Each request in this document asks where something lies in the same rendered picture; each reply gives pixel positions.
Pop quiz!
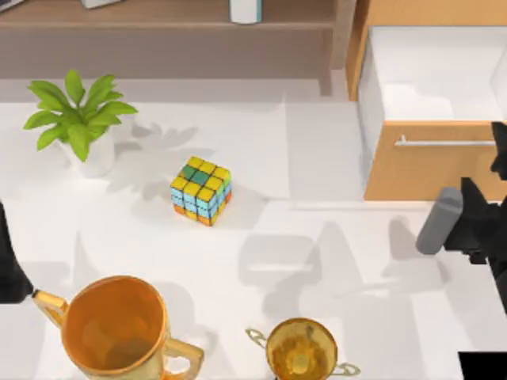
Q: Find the pale grey rounded box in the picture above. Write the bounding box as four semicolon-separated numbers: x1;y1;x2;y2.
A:
415;186;464;255

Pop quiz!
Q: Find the pale wooden drawer front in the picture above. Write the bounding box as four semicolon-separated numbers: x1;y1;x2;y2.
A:
363;120;507;202

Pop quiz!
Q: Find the white pulled-out drawer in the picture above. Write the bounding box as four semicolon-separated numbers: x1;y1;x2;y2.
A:
357;25;507;187

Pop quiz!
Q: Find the wooden cupboard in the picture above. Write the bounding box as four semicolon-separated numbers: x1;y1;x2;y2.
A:
345;0;507;103

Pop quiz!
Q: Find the small gold trophy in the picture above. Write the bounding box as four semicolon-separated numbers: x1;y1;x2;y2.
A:
244;317;361;380

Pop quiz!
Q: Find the colourful puzzle cube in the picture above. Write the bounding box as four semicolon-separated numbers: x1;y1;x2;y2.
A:
170;155;233;228

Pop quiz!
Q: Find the white and blue container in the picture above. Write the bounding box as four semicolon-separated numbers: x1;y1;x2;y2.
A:
230;0;264;25

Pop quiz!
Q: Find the wooden open shelf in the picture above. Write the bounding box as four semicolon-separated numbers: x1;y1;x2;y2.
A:
0;0;357;97

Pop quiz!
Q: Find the large orange gold trophy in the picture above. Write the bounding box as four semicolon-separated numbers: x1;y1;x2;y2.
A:
31;275;206;380

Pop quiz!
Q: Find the green plant in white pot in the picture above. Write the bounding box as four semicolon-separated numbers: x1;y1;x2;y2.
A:
22;69;139;179

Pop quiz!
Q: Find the long metal handle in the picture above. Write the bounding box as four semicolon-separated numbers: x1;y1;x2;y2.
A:
394;135;498;149

